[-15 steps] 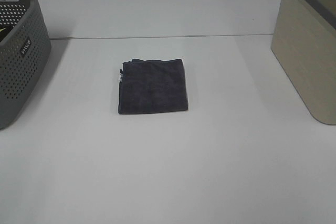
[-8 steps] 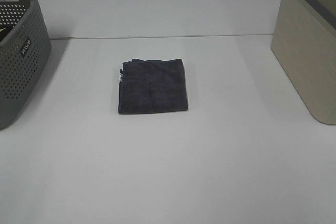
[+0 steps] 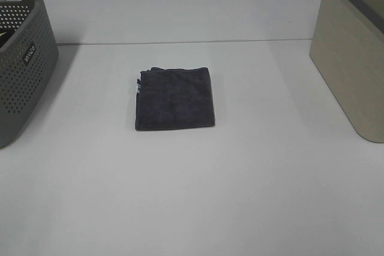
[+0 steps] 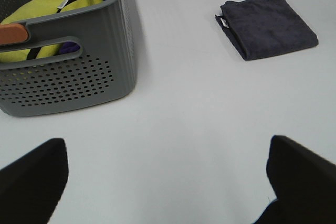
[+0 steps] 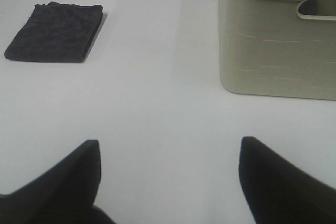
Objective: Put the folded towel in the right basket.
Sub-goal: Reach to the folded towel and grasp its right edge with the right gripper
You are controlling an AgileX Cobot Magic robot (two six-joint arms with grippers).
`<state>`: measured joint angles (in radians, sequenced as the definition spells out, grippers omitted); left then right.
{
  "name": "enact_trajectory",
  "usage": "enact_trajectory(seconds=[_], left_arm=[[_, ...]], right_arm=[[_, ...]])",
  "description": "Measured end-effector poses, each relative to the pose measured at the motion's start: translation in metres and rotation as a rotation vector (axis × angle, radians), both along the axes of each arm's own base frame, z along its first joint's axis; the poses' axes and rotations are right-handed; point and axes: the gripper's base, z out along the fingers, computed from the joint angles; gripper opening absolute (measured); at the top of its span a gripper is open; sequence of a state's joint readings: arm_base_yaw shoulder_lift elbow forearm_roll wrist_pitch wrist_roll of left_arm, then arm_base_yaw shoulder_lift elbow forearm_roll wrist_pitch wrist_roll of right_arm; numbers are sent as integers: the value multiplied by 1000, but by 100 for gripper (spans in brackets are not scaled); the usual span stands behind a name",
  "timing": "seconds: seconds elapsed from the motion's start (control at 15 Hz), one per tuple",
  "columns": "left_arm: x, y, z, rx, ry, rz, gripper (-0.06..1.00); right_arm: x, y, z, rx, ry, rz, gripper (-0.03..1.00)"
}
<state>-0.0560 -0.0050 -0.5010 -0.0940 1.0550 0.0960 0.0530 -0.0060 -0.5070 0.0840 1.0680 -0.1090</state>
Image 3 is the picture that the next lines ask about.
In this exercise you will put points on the dark navy towel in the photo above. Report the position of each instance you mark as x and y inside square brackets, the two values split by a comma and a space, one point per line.
[171, 99]

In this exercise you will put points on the grey perforated plastic basket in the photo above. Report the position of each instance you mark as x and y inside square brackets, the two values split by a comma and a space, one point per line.
[29, 55]

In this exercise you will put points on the beige plastic storage bin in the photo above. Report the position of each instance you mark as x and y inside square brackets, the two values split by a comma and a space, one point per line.
[347, 50]

